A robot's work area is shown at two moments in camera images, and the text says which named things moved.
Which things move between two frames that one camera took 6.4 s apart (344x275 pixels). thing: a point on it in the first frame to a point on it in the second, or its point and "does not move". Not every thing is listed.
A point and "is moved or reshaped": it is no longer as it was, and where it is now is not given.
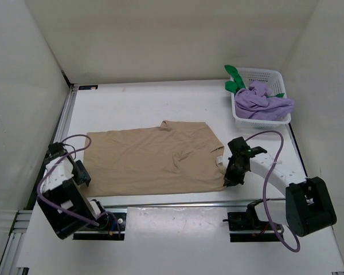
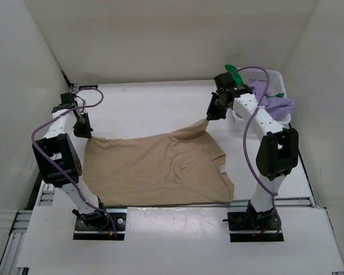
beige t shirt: (177, 156) is moved or reshaped
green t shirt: (238, 83) does not move
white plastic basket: (275, 82) does not move
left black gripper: (82, 173) to (82, 129)
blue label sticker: (88, 87) does not move
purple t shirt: (254, 102) does not move
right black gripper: (235, 167) to (215, 106)
